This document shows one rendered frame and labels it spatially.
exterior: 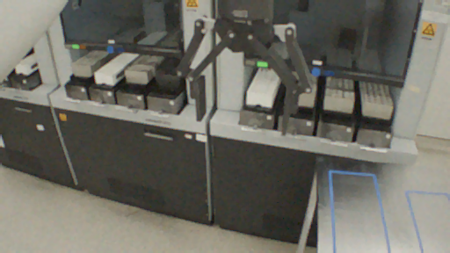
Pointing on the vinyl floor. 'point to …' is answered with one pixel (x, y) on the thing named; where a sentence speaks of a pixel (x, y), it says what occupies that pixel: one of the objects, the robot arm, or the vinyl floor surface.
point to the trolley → (378, 207)
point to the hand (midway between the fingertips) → (242, 118)
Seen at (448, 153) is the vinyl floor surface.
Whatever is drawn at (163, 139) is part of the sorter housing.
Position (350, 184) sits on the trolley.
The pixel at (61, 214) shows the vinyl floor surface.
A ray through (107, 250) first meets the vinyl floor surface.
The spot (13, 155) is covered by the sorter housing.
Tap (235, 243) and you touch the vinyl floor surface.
